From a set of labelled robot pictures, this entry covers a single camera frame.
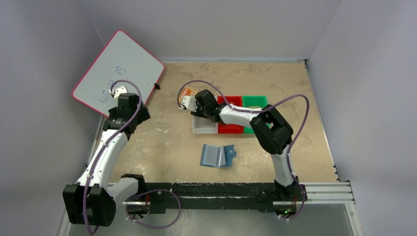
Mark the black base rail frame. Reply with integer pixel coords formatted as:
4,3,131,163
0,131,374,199
66,181,356,216

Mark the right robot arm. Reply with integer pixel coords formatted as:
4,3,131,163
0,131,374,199
181,89,297,200

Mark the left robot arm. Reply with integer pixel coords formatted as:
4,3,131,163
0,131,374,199
62,93,150,227

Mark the blue card holder wallet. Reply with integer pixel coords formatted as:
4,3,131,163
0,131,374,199
200,144,237,168

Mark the pink-framed whiteboard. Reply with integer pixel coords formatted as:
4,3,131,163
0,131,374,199
72,30,165,116

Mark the white plastic bin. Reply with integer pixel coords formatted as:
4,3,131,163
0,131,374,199
191,116,218,134

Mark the red plastic bin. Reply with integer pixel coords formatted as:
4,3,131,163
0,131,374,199
217,96,244,134

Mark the green plastic bin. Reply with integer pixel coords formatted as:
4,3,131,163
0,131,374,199
241,95,268,135

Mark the orange spiral notebook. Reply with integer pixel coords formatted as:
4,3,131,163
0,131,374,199
178,87,197,103

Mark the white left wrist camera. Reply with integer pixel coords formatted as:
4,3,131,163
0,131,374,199
109,86,128,99

